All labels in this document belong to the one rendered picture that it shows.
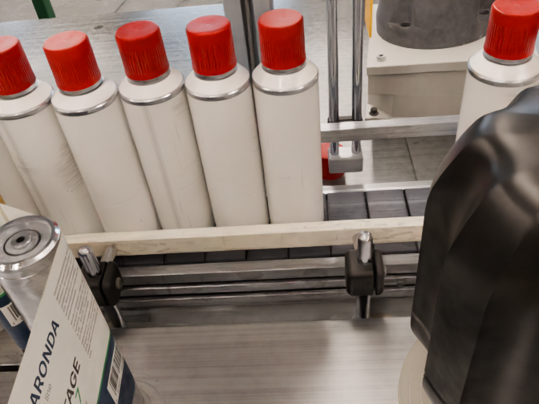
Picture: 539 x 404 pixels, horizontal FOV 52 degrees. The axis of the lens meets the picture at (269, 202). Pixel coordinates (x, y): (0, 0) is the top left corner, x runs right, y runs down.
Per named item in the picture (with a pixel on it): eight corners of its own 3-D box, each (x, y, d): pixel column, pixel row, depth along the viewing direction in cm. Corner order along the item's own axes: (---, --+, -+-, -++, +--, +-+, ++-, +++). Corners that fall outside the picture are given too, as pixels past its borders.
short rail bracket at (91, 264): (104, 349, 51) (59, 263, 43) (119, 294, 55) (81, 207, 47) (139, 349, 50) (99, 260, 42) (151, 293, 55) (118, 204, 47)
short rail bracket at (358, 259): (346, 341, 49) (346, 248, 41) (344, 313, 51) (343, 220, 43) (383, 340, 49) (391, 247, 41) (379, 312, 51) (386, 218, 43)
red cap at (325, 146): (310, 171, 67) (309, 148, 64) (330, 158, 68) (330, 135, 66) (330, 183, 65) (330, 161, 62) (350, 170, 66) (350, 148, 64)
